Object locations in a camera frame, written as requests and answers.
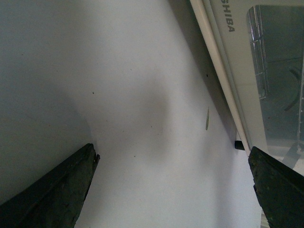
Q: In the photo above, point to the wire oven rack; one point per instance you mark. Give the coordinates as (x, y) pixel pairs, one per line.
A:
(258, 50)

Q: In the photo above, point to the small fallen leaf fragment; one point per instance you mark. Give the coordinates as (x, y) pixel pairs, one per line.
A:
(207, 120)

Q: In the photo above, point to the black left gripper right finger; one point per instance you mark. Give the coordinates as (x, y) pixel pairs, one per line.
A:
(279, 190)

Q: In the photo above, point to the glass oven door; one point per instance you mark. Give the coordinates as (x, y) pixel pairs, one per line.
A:
(237, 59)

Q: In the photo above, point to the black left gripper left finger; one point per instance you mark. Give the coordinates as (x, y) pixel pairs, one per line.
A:
(57, 198)

